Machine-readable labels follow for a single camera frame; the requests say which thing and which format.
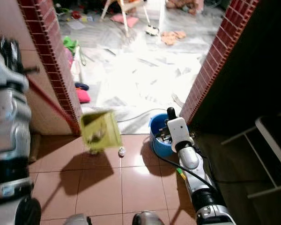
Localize green broom with blue handle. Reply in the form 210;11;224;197
175;166;189;182

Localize yellow dustpan with red handle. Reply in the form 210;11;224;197
27;75;124;153

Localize blue plastic bucket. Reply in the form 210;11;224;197
148;113;179;158

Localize green cloth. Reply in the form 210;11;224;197
63;36;78;56

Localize orange cloth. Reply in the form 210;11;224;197
160;30;188;46

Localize pink bag with dark top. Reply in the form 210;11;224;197
74;82;92;104

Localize small white toy car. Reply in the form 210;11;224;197
145;24;160;37

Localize grey right robot leg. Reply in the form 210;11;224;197
131;211;170;225

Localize grey robot leg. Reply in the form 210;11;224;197
63;213;92;225
131;211;170;225

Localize pink cushion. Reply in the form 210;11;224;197
110;13;140;29

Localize wooden stool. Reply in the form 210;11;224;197
100;0;149;38

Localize grey left robot leg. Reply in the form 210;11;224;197
63;213;92;225

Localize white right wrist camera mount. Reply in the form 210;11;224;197
166;117;190;152

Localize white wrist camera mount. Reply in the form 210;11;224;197
166;117;190;152
0;40;30;92

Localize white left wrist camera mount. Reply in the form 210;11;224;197
0;40;30;92

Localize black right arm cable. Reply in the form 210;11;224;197
152;134;211;187

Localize thin cable on floor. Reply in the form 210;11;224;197
116;108;167;123

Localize dark chair with white frame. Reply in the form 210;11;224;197
220;109;281;201

